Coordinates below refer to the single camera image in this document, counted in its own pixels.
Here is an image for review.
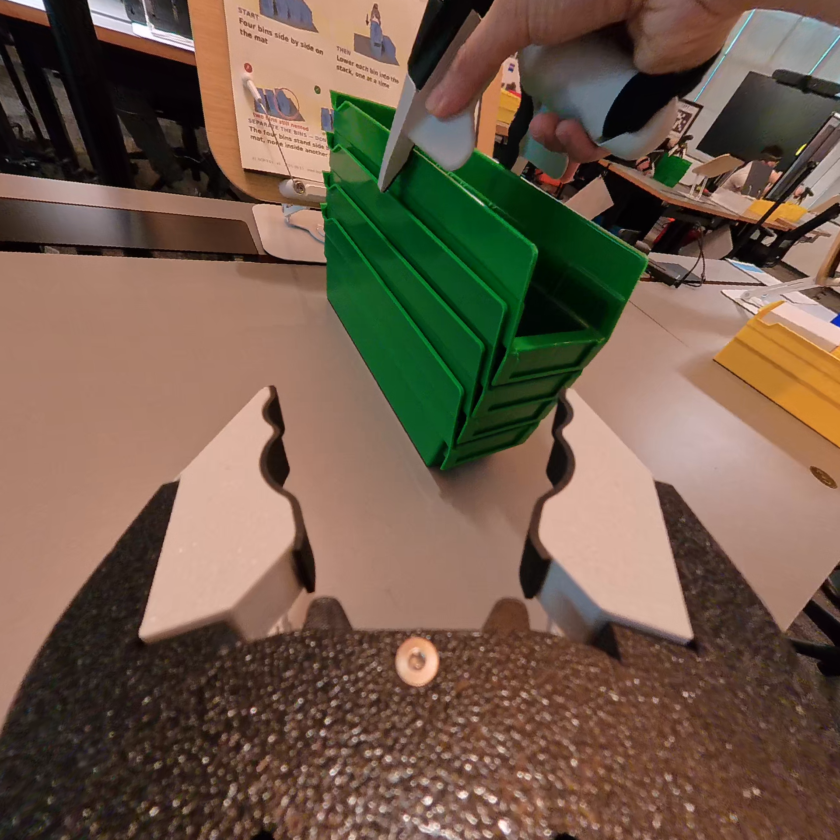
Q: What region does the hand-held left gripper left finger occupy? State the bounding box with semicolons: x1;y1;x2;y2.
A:
138;386;317;644

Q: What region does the grey desk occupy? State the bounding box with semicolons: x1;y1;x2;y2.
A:
0;251;840;723

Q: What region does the printed instruction sheet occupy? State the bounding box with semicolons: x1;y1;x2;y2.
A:
223;0;434;177

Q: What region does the green background container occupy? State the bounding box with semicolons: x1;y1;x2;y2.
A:
653;152;692;189

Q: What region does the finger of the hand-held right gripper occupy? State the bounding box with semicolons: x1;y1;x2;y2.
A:
377;12;487;194

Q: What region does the yellow plastic bin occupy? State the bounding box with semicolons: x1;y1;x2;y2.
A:
713;301;840;448

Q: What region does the person's right hand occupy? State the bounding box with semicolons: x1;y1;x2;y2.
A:
425;0;811;166

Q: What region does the white stand base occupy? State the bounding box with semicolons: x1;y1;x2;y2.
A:
252;202;329;265

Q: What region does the wooden instruction board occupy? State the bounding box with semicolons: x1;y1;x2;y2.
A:
189;0;505;206

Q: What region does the thin grey cord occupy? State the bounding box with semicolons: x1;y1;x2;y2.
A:
241;71;303;191

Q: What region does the green plastic bin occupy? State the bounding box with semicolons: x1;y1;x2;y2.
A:
326;185;567;442
330;91;649;387
328;146;584;416
325;218;542;471

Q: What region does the black monitor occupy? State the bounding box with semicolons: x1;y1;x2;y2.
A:
696;69;840;173

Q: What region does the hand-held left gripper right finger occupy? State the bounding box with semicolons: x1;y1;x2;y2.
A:
520;389;696;647

